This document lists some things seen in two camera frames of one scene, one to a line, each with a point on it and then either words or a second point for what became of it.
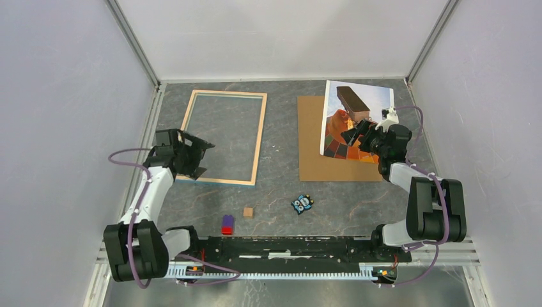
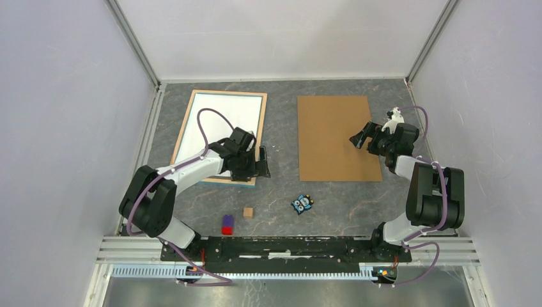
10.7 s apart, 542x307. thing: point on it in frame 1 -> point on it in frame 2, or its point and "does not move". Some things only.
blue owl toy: (303, 203) does not move
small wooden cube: (248, 212) does not move
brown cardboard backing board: (312, 166) does not move
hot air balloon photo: (346, 104) -> (243, 111)
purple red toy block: (227, 224) does not move
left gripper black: (198, 149) -> (257, 169)
